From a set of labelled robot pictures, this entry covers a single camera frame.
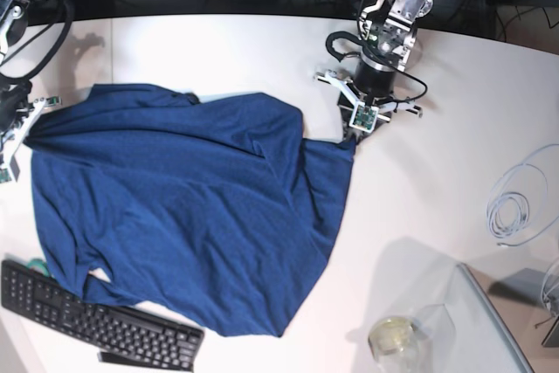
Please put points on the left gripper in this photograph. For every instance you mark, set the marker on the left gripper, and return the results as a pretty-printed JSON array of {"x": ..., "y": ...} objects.
[{"x": 367, "y": 97}]

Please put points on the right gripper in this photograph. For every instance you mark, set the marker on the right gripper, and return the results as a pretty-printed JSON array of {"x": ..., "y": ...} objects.
[{"x": 18, "y": 115}]

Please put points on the blue t-shirt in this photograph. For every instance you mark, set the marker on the blue t-shirt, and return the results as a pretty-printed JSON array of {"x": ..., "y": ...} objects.
[{"x": 221, "y": 211}]

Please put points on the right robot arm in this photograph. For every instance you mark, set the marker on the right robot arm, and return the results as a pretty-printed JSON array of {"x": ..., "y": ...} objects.
[{"x": 14, "y": 22}]

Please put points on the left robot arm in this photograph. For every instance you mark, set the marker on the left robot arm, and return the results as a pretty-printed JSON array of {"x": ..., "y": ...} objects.
[{"x": 386, "y": 32}]

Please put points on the green tape roll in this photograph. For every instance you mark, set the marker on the green tape roll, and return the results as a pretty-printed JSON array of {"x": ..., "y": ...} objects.
[{"x": 39, "y": 266}]

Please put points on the clear glass jar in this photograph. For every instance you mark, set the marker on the clear glass jar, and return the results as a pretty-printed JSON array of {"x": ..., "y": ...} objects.
[{"x": 421, "y": 342}]

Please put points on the black keyboard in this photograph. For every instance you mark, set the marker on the black keyboard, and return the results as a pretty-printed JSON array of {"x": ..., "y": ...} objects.
[{"x": 124, "y": 335}]

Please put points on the grey metal stand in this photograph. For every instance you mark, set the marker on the grey metal stand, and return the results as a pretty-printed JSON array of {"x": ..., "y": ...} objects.
[{"x": 536, "y": 289}]

